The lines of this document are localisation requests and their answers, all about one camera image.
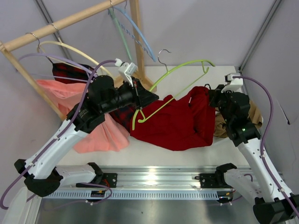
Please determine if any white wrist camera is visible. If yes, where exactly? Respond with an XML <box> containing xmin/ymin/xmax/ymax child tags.
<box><xmin>221</xmin><ymin>73</ymin><xmax>243</xmax><ymax>93</ymax></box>
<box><xmin>115</xmin><ymin>58</ymin><xmax>137</xmax><ymax>86</ymax></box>

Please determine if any cream yellow hanger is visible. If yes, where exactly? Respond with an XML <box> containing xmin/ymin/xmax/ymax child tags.
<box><xmin>37</xmin><ymin>41</ymin><xmax>99</xmax><ymax>65</ymax></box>

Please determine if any red black plaid skirt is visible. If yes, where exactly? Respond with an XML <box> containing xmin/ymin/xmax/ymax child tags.
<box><xmin>66</xmin><ymin>75</ymin><xmax>135</xmax><ymax>133</ymax></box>

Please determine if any lime green hanger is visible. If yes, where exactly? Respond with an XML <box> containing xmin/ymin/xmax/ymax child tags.
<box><xmin>132</xmin><ymin>49</ymin><xmax>215</xmax><ymax>131</ymax></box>

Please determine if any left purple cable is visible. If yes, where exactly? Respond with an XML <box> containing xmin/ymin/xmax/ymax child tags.
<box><xmin>0</xmin><ymin>59</ymin><xmax>117</xmax><ymax>210</ymax></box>

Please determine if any light blue hanger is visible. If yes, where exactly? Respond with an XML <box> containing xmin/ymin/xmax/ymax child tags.
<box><xmin>112</xmin><ymin>7</ymin><xmax>157</xmax><ymax>62</ymax></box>

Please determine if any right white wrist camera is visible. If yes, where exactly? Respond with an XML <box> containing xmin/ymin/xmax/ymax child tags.
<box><xmin>221</xmin><ymin>73</ymin><xmax>243</xmax><ymax>93</ymax></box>

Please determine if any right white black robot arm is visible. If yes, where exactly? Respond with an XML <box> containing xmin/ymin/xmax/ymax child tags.
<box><xmin>208</xmin><ymin>84</ymin><xmax>299</xmax><ymax>224</ymax></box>

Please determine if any white slotted cable duct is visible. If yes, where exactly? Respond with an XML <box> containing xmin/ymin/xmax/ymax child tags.
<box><xmin>44</xmin><ymin>189</ymin><xmax>233</xmax><ymax>200</ymax></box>

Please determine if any mint green hanger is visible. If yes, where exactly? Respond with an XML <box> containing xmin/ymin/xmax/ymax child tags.
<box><xmin>108</xmin><ymin>9</ymin><xmax>132</xmax><ymax>61</ymax></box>

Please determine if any lilac hanger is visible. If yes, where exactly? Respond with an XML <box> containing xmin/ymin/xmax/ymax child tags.
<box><xmin>18</xmin><ymin>53</ymin><xmax>98</xmax><ymax>84</ymax></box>

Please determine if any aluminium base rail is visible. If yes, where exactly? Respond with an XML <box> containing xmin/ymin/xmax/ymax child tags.
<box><xmin>35</xmin><ymin>165</ymin><xmax>285</xmax><ymax>190</ymax></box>

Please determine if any wooden clothes rack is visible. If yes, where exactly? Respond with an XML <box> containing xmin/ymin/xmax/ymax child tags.
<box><xmin>0</xmin><ymin>0</ymin><xmax>153</xmax><ymax>120</ymax></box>

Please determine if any purple cable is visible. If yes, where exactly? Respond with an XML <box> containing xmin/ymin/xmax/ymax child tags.
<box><xmin>0</xmin><ymin>59</ymin><xmax>117</xmax><ymax>210</ymax></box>
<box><xmin>233</xmin><ymin>74</ymin><xmax>299</xmax><ymax>217</ymax></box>

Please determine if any tan garment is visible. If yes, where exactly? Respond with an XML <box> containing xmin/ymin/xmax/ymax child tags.
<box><xmin>214</xmin><ymin>100</ymin><xmax>264</xmax><ymax>139</ymax></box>

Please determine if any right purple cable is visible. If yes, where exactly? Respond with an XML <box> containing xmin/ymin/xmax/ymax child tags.
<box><xmin>233</xmin><ymin>74</ymin><xmax>299</xmax><ymax>217</ymax></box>

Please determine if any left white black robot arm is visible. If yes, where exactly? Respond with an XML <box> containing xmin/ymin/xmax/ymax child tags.
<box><xmin>14</xmin><ymin>75</ymin><xmax>159</xmax><ymax>197</ymax></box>

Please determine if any pink pleated skirt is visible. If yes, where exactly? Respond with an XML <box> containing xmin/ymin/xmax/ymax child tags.
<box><xmin>36</xmin><ymin>79</ymin><xmax>129</xmax><ymax>154</ymax></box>

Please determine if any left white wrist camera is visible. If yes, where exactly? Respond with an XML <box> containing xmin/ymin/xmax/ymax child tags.
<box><xmin>115</xmin><ymin>58</ymin><xmax>137</xmax><ymax>86</ymax></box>

